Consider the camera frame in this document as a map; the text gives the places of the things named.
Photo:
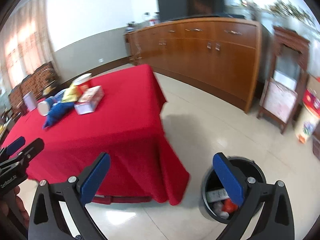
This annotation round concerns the dark wooden side stand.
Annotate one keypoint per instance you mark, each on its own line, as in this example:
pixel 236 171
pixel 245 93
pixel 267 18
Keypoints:
pixel 287 77

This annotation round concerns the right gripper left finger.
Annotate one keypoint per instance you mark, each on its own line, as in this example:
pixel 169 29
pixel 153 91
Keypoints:
pixel 46 218

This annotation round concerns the blue knitted cloth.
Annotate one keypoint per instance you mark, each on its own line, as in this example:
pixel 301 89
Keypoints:
pixel 57 112

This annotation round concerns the red instant noodle cup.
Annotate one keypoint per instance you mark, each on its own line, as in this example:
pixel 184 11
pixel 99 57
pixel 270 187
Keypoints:
pixel 83 83

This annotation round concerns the black round trash bin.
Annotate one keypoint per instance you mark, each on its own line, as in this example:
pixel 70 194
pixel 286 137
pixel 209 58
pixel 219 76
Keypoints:
pixel 230 173

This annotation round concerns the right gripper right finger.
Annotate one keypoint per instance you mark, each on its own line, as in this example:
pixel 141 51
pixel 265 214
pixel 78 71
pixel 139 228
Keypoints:
pixel 276 218

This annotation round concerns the yellow cloth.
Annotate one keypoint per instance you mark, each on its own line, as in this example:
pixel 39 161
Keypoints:
pixel 71 94

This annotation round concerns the red printed cardboard box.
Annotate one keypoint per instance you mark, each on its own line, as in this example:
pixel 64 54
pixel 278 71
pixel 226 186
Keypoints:
pixel 308 118

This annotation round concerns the green and white carton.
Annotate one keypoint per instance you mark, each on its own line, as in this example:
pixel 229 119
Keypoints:
pixel 216 195

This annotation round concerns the wooden bench sofa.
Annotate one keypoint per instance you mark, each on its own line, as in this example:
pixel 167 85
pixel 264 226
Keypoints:
pixel 41 83

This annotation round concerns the red tablecloth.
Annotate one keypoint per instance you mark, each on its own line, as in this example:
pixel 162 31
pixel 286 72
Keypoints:
pixel 127 125

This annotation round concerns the wooden sideboard cabinet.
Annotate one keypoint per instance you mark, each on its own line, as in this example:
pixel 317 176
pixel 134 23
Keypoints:
pixel 218 55

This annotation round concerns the white rectangular tin box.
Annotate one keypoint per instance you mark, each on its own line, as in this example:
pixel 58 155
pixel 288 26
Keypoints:
pixel 30 101

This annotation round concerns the green leafy plant branch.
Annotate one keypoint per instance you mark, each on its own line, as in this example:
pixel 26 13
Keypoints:
pixel 283 9

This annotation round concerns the beige patterned curtain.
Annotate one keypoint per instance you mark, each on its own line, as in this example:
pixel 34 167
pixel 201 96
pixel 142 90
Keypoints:
pixel 25 43

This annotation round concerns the red and white food box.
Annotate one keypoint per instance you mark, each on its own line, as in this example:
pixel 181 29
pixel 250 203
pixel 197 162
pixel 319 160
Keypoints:
pixel 88 102

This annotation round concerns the person left hand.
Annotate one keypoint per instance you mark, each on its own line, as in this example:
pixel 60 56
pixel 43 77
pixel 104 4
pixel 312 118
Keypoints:
pixel 12 202

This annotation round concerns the blue paper cup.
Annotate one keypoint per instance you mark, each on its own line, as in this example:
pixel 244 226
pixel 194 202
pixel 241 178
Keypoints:
pixel 44 106

